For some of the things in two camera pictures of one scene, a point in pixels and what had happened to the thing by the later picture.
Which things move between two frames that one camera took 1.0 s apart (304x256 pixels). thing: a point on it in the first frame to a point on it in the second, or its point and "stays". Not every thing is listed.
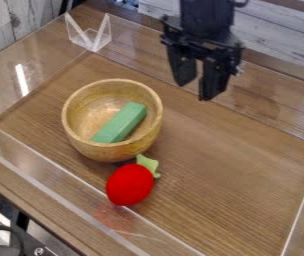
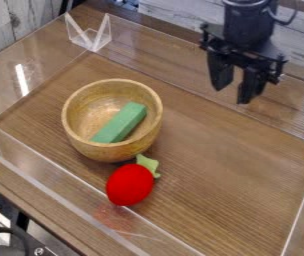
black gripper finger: (215, 78) to (251, 85)
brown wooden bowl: (90, 106) stays
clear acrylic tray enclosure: (92, 137) stays
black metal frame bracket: (23, 243) stays
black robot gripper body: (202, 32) to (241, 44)
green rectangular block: (128, 118) stays
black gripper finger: (184, 65) to (221, 70)
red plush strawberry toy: (129, 182) stays
